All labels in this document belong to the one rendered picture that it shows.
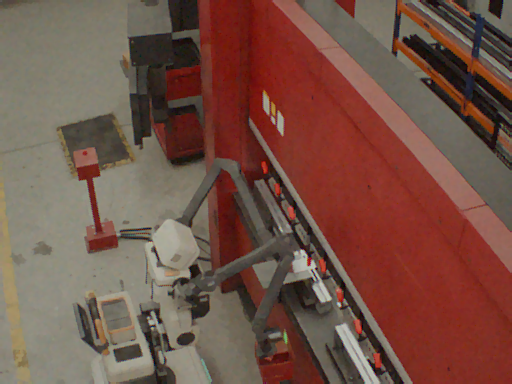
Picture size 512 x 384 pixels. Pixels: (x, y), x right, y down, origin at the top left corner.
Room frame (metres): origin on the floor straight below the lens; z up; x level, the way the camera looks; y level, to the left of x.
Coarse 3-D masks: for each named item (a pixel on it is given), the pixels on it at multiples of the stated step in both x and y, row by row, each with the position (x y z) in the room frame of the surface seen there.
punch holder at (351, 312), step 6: (348, 288) 2.10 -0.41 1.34; (348, 294) 2.09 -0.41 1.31; (348, 300) 2.08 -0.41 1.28; (354, 300) 2.04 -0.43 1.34; (348, 306) 2.08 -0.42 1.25; (354, 306) 2.03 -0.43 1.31; (348, 312) 2.07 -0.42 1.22; (354, 312) 2.02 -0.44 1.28; (360, 312) 1.98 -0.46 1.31; (348, 318) 2.05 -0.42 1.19; (354, 318) 2.01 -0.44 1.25; (360, 318) 1.98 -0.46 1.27; (354, 330) 1.99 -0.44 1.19
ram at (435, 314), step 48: (288, 48) 2.85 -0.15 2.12; (288, 96) 2.84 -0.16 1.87; (288, 144) 2.82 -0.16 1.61; (336, 144) 2.33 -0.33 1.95; (336, 192) 2.30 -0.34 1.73; (384, 192) 1.94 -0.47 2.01; (336, 240) 2.26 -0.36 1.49; (384, 240) 1.89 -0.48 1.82; (432, 240) 1.62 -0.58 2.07; (384, 288) 1.83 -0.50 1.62; (432, 288) 1.56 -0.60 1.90; (480, 288) 1.35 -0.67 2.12; (384, 336) 1.77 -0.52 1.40; (432, 336) 1.49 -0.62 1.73; (480, 336) 1.28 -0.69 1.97
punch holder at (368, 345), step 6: (366, 324) 1.91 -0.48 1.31; (366, 330) 1.90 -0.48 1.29; (372, 330) 1.86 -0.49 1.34; (366, 336) 1.90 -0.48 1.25; (372, 336) 1.85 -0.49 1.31; (366, 342) 1.88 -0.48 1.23; (372, 342) 1.84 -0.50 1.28; (378, 342) 1.80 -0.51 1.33; (366, 348) 1.87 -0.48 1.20; (372, 348) 1.83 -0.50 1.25; (378, 348) 1.79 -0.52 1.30; (372, 354) 1.82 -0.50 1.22; (372, 360) 1.81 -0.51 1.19
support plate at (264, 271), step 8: (296, 256) 2.67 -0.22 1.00; (264, 264) 2.61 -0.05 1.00; (272, 264) 2.61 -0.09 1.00; (256, 272) 2.55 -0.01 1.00; (264, 272) 2.55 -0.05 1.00; (272, 272) 2.55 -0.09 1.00; (288, 272) 2.55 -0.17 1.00; (304, 272) 2.55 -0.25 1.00; (264, 280) 2.49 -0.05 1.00; (288, 280) 2.49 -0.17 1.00; (264, 288) 2.44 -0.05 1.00
